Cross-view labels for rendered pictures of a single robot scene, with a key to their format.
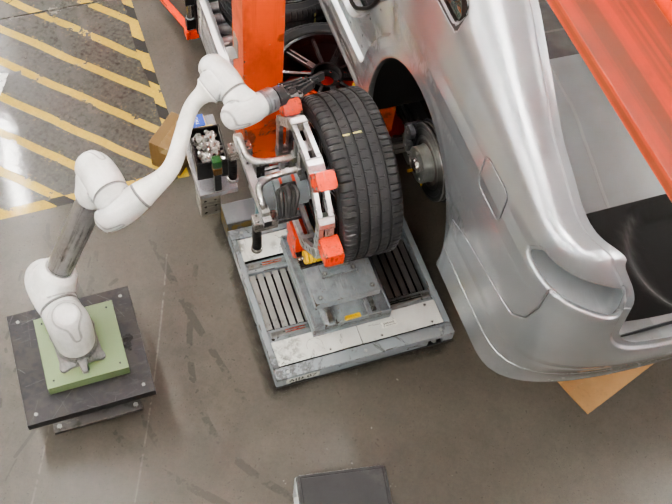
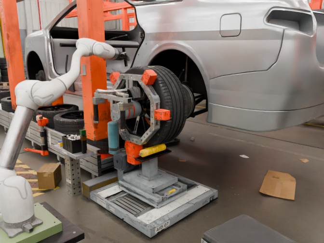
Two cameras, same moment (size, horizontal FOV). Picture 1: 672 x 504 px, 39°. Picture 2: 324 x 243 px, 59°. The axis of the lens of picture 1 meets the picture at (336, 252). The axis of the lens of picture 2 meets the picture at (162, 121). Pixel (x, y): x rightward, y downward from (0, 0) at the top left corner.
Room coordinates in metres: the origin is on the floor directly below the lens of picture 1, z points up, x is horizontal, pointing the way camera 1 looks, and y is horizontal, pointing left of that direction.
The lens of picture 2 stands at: (-0.01, 0.71, 1.28)
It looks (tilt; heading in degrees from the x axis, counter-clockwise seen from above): 14 degrees down; 340
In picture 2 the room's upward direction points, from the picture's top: straight up
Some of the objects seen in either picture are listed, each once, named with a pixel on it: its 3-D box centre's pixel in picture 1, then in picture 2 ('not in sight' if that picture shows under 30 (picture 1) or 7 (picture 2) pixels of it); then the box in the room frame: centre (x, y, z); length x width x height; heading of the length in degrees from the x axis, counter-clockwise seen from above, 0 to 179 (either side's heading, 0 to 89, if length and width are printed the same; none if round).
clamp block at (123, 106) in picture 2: (264, 221); (126, 105); (1.92, 0.27, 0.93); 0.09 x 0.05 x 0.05; 115
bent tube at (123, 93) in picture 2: (281, 183); (128, 88); (2.02, 0.23, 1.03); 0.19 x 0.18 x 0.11; 115
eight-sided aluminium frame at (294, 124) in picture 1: (303, 184); (133, 108); (2.16, 0.16, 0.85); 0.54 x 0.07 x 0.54; 25
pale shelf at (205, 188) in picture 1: (206, 155); (73, 150); (2.55, 0.62, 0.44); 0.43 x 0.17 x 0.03; 25
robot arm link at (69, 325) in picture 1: (69, 325); (15, 196); (1.60, 0.97, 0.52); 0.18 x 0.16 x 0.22; 39
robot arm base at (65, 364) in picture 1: (77, 347); (21, 221); (1.57, 0.96, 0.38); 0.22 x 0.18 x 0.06; 31
